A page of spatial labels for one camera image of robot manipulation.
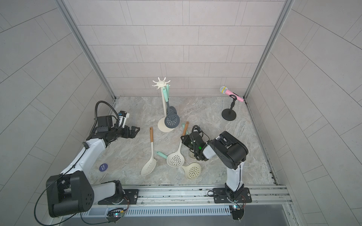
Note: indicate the blue round sticker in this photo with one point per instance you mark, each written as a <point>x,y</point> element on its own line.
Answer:
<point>103,167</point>

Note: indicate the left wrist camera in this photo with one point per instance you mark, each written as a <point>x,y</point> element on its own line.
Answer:
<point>123,116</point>

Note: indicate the cream skimmer wooden handle left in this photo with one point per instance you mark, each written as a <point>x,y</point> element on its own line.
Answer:
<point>151,163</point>

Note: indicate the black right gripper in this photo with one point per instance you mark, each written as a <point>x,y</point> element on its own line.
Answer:
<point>187,138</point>

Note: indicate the black microphone stand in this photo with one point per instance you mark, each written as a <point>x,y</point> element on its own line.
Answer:
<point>229,114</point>

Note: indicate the grey skimmer green handle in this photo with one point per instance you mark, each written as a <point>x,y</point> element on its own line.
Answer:
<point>172,120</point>
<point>172,108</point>

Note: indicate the pink toy microphone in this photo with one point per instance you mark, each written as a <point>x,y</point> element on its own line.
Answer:
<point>225,90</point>

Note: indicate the cream skimmer green handle bottom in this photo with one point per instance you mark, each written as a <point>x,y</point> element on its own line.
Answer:
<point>192,171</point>

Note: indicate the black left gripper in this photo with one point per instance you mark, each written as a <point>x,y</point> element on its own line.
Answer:
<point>132,134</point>

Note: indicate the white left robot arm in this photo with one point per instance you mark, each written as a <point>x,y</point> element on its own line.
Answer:
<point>70,192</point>

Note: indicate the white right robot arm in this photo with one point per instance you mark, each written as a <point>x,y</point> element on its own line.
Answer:
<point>230,151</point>

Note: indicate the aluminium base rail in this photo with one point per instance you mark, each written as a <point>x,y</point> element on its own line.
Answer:
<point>202,195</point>

